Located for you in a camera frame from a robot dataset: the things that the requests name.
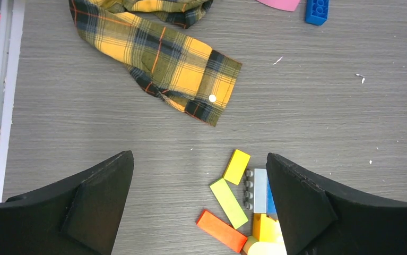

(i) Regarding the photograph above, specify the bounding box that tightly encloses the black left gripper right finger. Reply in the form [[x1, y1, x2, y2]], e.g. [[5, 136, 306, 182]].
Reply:
[[266, 153, 407, 254]]

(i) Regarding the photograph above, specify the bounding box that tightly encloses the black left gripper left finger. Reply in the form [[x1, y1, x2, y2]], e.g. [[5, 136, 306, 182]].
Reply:
[[0, 151, 134, 254]]

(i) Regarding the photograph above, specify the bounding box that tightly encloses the yellow plaid flannel shirt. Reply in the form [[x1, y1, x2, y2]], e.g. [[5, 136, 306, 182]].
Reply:
[[69, 0, 242, 126]]

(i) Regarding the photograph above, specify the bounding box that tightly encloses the grey toy brick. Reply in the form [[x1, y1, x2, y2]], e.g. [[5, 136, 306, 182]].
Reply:
[[244, 168, 267, 214]]

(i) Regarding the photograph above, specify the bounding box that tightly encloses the lime green wooden block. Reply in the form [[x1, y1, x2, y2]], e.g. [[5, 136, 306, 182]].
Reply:
[[210, 178, 248, 230]]

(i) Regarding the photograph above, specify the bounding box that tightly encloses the orange wooden block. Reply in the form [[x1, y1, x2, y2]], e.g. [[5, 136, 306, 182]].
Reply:
[[196, 210, 247, 253]]

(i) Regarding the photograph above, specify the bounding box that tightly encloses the blue toy brick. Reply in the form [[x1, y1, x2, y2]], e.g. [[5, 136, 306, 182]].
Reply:
[[305, 0, 330, 26]]

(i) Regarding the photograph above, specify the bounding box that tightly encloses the pink metronome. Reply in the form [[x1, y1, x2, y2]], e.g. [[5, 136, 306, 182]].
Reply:
[[257, 0, 300, 12]]

